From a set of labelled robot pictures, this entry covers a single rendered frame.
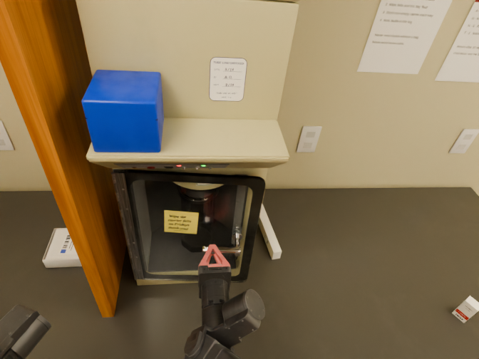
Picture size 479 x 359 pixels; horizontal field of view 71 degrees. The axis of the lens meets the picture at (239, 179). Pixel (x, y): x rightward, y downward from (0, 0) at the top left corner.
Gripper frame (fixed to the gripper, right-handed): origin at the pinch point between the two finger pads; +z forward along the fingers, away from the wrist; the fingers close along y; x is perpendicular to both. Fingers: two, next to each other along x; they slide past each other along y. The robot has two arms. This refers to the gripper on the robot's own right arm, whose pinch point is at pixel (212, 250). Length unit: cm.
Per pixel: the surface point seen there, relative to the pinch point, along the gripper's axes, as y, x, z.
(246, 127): 31.0, -5.3, 4.3
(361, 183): -27, -66, 50
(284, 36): 46.2, -10.0, 7.1
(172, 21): 47.5, 7.2, 7.2
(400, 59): 27, -60, 50
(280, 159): 30.6, -9.9, -4.4
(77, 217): 14.4, 25.9, -1.8
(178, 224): 3.8, 7.7, 4.9
